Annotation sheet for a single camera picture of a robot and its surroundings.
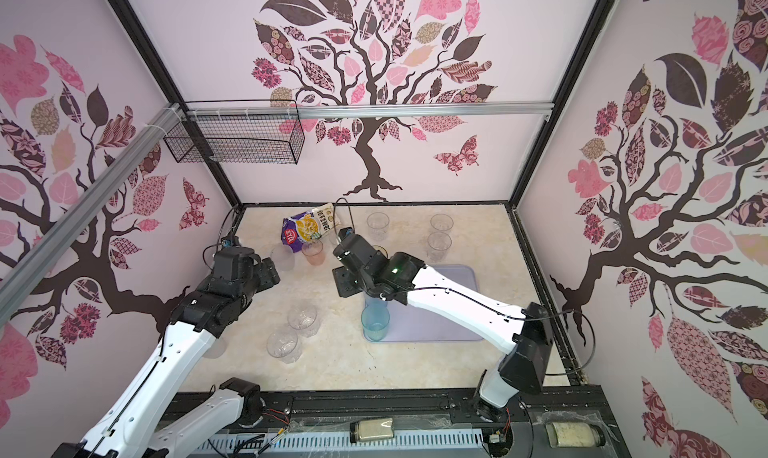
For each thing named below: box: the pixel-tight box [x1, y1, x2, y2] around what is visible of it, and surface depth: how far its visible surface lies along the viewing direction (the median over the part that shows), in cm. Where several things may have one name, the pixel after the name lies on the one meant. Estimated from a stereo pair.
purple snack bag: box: [281, 203, 341, 254], surface depth 113 cm
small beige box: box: [349, 417, 394, 443], surface depth 69 cm
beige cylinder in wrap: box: [545, 421, 606, 448], surface depth 68 cm
